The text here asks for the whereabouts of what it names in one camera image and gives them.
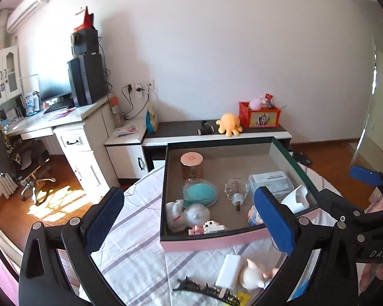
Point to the clear plastic box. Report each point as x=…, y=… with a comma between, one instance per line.
x=271, y=183

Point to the black computer monitor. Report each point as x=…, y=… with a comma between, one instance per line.
x=52, y=86

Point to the white air conditioner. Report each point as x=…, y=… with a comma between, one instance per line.
x=28, y=6

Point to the red pointed box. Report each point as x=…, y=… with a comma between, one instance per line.
x=87, y=19

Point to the silver ball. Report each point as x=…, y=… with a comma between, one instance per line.
x=196, y=215

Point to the black keyboard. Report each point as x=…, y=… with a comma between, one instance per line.
x=60, y=105

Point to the white radiator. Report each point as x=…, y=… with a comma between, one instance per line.
x=9, y=185

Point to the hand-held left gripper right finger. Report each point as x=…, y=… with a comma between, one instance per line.
x=274, y=223

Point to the rose gold jar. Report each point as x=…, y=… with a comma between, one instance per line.
x=191, y=165

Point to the pink mouse pad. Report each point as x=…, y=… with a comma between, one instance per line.
x=62, y=114

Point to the pink printed bedding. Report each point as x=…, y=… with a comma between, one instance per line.
x=375, y=205

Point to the round table striped cloth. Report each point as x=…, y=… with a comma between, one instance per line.
x=137, y=255

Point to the teal sponge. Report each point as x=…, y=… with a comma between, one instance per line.
x=199, y=193

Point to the black computer tower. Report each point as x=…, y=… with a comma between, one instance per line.
x=89, y=79

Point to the beige striped curtain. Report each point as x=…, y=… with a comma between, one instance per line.
x=1, y=22

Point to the small glass bottle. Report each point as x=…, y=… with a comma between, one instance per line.
x=234, y=191

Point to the blue snack bag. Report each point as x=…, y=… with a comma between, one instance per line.
x=152, y=118

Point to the white door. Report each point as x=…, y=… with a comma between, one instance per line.
x=379, y=118

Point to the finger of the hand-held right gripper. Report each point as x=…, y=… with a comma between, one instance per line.
x=367, y=177
x=335, y=202

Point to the black speaker box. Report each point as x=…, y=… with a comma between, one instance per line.
x=87, y=41

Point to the white pig figurine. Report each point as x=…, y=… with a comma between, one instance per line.
x=252, y=275

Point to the small black device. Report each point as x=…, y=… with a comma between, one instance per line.
x=206, y=128

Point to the black hair clip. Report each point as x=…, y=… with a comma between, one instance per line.
x=207, y=291

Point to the white glass-door cabinet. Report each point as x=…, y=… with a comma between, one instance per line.
x=12, y=70

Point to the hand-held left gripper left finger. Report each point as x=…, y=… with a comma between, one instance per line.
x=105, y=216

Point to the orange capped bottle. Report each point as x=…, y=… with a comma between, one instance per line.
x=116, y=111

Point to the pink and white brick toy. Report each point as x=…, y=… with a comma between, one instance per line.
x=207, y=228

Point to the white elephant figurine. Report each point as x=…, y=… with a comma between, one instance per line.
x=174, y=215

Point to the low black white cabinet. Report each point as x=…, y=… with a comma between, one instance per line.
x=178, y=127

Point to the white wall socket row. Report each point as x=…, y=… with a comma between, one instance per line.
x=140, y=85

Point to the black office chair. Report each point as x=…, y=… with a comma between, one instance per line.
x=0, y=146

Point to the white side cabinet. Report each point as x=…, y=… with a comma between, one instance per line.
x=127, y=159

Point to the pink cardboard box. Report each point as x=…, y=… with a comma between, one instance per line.
x=223, y=165

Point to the blue and white box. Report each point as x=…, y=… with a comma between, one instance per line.
x=31, y=103

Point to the small yellow block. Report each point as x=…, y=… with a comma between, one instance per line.
x=242, y=298

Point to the white card box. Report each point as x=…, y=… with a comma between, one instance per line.
x=228, y=271

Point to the pink flat packet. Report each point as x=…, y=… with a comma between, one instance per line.
x=126, y=130

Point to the white desk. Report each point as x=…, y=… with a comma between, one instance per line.
x=83, y=111

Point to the pink plush toy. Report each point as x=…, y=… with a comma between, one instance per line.
x=256, y=102

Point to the red card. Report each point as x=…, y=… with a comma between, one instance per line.
x=269, y=97

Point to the red storage box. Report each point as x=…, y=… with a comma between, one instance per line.
x=261, y=118

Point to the dark slippers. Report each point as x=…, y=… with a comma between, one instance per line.
x=301, y=158

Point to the yellow octopus plush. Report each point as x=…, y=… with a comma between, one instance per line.
x=229, y=124

